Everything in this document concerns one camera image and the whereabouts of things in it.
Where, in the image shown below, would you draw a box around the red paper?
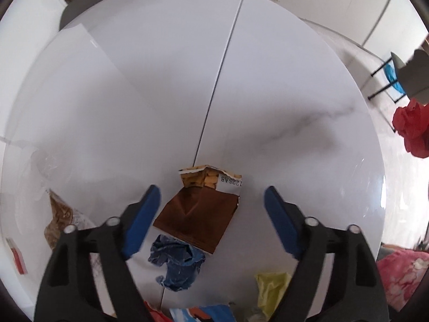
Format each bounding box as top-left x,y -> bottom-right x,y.
392,99 -> 428,159

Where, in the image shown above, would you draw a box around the pink floral sleeve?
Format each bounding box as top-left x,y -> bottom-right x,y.
377,249 -> 428,311

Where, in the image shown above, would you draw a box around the small red white packet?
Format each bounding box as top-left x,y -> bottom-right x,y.
6,238 -> 27,275

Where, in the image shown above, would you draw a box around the clear bag with snacks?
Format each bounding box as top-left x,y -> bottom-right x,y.
44,190 -> 95,250

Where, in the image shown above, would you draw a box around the yellow crumpled wrapper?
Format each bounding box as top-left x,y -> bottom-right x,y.
255,272 -> 291,319

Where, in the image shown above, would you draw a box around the red torn wrapper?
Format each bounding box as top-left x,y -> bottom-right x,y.
144,301 -> 173,322

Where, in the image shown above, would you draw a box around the blue white red wrapper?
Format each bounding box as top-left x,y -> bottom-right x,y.
169,305 -> 236,322

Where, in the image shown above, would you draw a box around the black stand legs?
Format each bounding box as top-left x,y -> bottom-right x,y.
367,50 -> 408,104

